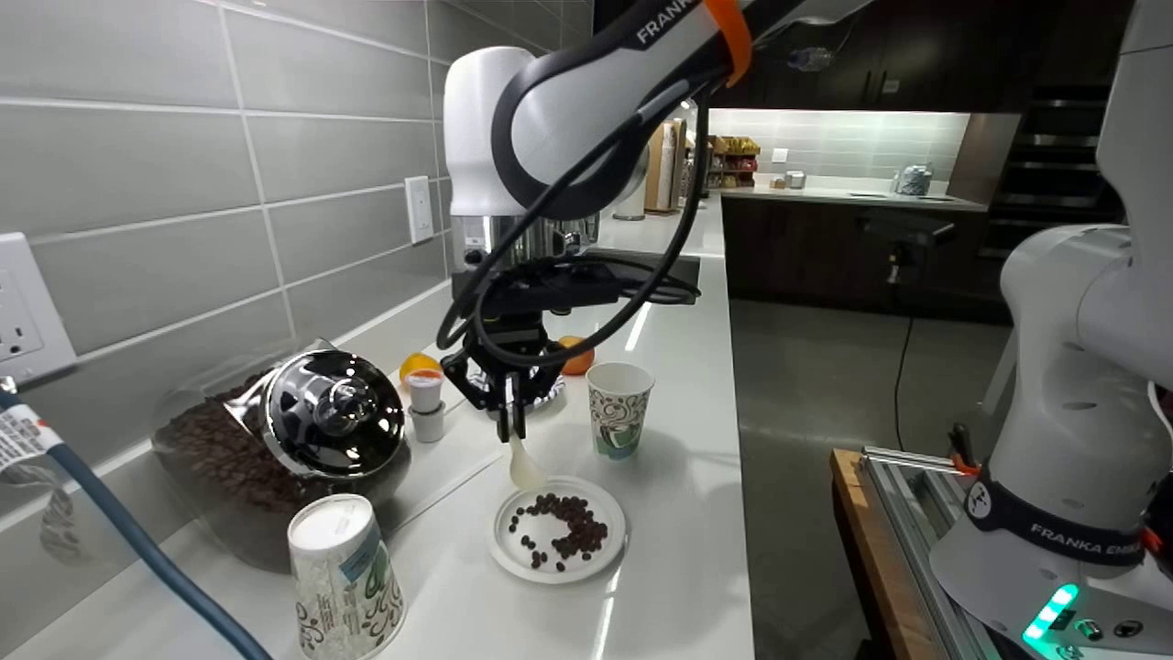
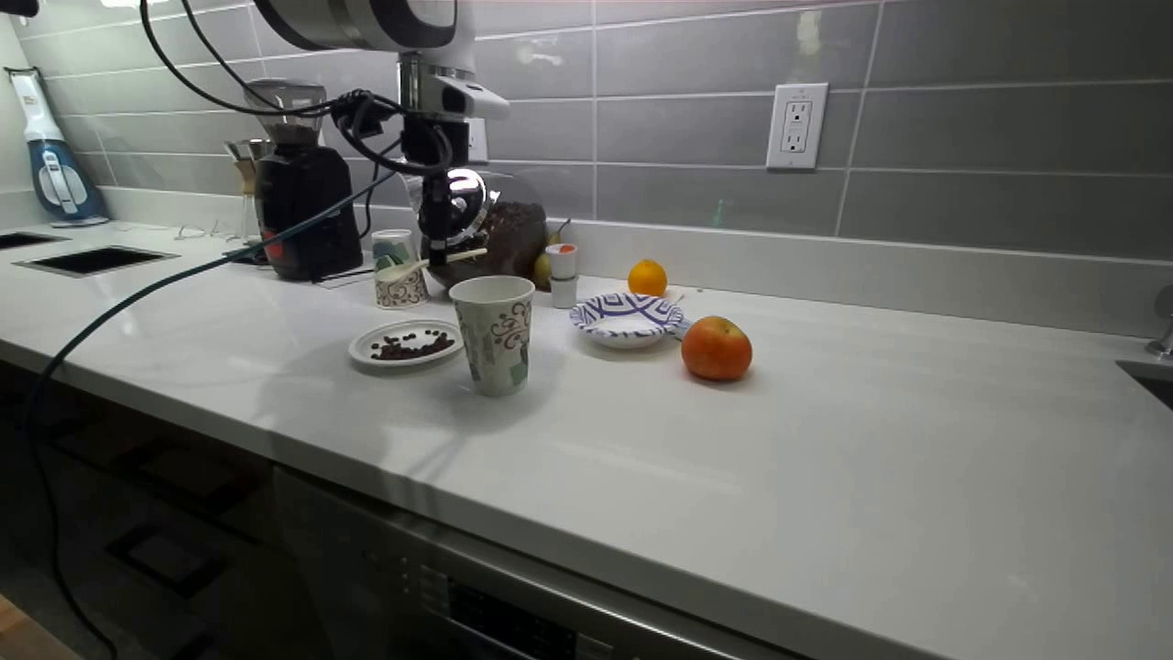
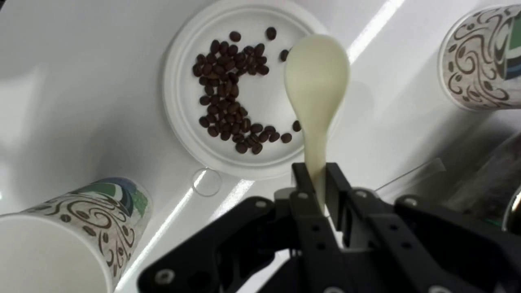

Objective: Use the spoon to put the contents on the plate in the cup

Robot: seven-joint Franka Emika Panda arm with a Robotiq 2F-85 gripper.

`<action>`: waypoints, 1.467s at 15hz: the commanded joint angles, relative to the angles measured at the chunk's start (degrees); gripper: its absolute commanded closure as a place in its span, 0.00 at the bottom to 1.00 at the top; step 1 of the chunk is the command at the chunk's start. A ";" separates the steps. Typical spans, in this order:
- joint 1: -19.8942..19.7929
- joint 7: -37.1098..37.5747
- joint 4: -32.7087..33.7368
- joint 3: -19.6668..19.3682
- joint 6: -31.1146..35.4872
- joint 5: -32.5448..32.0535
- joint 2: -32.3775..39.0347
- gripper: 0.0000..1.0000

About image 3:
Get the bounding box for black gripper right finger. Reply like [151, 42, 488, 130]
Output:
[323, 161, 521, 293]

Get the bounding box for small clear round disc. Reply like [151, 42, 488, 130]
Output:
[188, 166, 222, 198]

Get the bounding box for small white plate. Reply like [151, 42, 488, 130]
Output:
[160, 0, 330, 180]

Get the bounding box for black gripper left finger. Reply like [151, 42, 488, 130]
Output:
[134, 161, 354, 293]

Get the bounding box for swirl patterned paper cup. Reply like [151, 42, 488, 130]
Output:
[0, 175, 152, 293]
[437, 3, 521, 112]

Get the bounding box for cream plastic spoon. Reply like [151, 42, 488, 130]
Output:
[281, 32, 351, 218]

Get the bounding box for dark coffee beans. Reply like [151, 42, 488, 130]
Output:
[190, 24, 302, 156]

